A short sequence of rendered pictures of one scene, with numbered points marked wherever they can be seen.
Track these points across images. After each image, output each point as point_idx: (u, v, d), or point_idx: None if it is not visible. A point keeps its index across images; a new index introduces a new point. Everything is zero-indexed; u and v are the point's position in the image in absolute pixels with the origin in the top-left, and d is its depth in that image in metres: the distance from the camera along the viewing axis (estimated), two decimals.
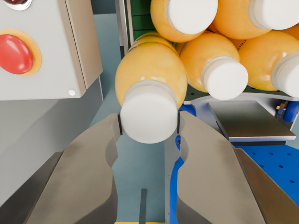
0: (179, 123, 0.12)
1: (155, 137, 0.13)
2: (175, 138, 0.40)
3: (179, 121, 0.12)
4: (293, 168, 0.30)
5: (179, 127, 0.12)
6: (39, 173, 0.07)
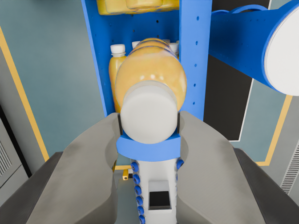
0: (179, 123, 0.12)
1: (155, 138, 0.13)
2: None
3: (179, 121, 0.12)
4: None
5: (179, 127, 0.12)
6: (39, 173, 0.07)
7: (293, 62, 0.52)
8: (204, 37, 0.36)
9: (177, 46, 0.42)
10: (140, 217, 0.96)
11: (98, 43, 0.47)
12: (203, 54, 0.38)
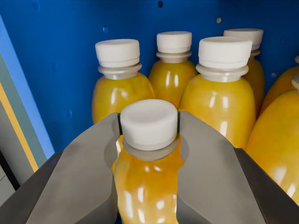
0: (179, 123, 0.12)
1: (155, 137, 0.11)
2: None
3: (179, 121, 0.12)
4: None
5: (179, 127, 0.12)
6: (39, 173, 0.07)
7: None
8: None
9: None
10: None
11: (54, 36, 0.14)
12: None
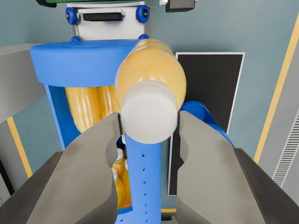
0: (179, 123, 0.12)
1: None
2: (71, 40, 0.54)
3: (179, 121, 0.12)
4: (129, 40, 0.45)
5: (179, 127, 0.12)
6: (39, 173, 0.07)
7: None
8: None
9: None
10: None
11: None
12: None
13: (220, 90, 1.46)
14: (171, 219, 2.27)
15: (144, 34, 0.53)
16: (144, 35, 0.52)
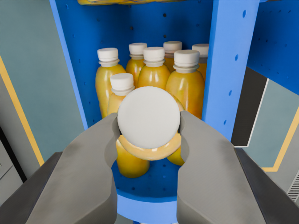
0: (179, 123, 0.12)
1: (123, 83, 0.29)
2: None
3: (179, 121, 0.12)
4: None
5: (179, 127, 0.12)
6: (39, 173, 0.07)
7: None
8: (247, 46, 0.21)
9: (197, 57, 0.27)
10: None
11: (79, 47, 0.32)
12: (241, 74, 0.23)
13: None
14: None
15: None
16: None
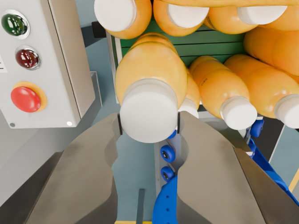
0: (179, 123, 0.12)
1: None
2: (161, 148, 0.46)
3: (179, 121, 0.12)
4: None
5: (179, 127, 0.12)
6: (39, 173, 0.07)
7: None
8: None
9: None
10: None
11: None
12: None
13: (268, 120, 1.34)
14: None
15: (253, 146, 0.43)
16: (253, 149, 0.43)
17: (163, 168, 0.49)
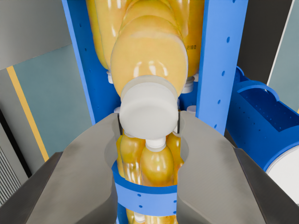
0: (179, 123, 0.12)
1: (141, 219, 0.53)
2: None
3: (179, 121, 0.12)
4: None
5: (179, 127, 0.12)
6: (39, 173, 0.07)
7: (290, 183, 0.57)
8: None
9: None
10: None
11: None
12: None
13: (258, 47, 1.21)
14: None
15: None
16: None
17: None
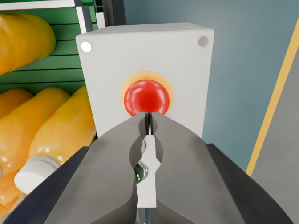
0: (152, 124, 0.12)
1: None
2: None
3: (151, 122, 0.12)
4: None
5: (152, 129, 0.12)
6: (66, 165, 0.08)
7: None
8: None
9: None
10: None
11: None
12: None
13: None
14: None
15: None
16: None
17: None
